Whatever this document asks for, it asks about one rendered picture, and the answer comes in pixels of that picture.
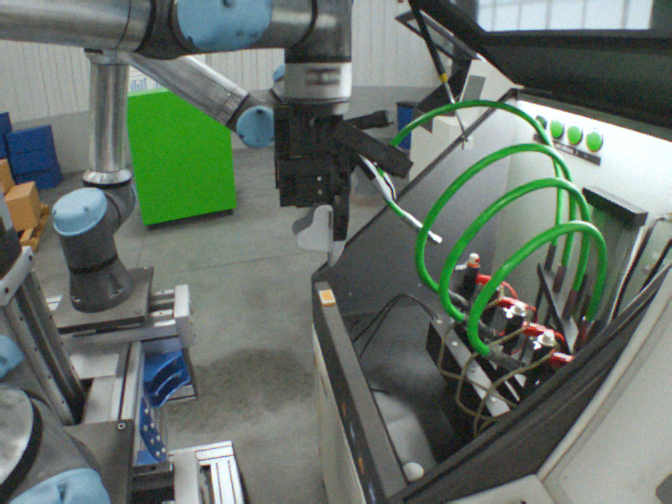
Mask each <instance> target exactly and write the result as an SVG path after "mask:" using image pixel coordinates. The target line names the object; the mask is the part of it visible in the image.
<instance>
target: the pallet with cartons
mask: <svg viewBox="0 0 672 504"><path fill-rule="evenodd" d="M0 183H1V188H2V192H3V195H4V198H5V202H6V205H7V208H8V211H9V215H10V218H11V221H12V224H13V225H12V226H14V227H15V229H16V232H17V234H18V232H19V231H21V230H25V232H24V234H23V236H22V238H21V240H20V244H21V247H25V246H30V247H31V250H32V253H35V251H36V249H37V247H38V243H39V240H40V237H41V235H42V232H43V230H44V227H45V224H46V221H47V219H48V216H49V214H50V208H49V205H48V204H47V205H45V203H44V204H41V203H40V199H39V196H38V192H37V188H36V184H35V181H34V182H30V183H25V184H21V185H17V186H15V182H14V181H13V179H12V175H11V172H10V168H9V164H8V160H7V159H5V160H1V161H0ZM32 233H33V235H32ZM31 236H32V237H31Z"/></svg>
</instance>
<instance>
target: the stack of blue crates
mask: <svg viewBox="0 0 672 504"><path fill-rule="evenodd" d="M11 131H13V129H12V124H11V120H10V116H9V112H4V113H0V161H1V160H5V159H7V160H8V164H9V168H10V172H11V175H12V179H13V181H14V182H15V186H17V185H21V184H25V183H30V182H34V181H35V184H36V188H37V190H42V189H49V188H55V187H56V186H57V185H58V184H59V183H60V182H62V181H63V177H62V172H61V168H60V163H59V162H58V159H57V155H56V150H55V145H54V143H55V142H54V137H53V132H52V127H51V124H50V125H44V126H39V127H33V128H28V129H22V130H17V131H14V132H11Z"/></svg>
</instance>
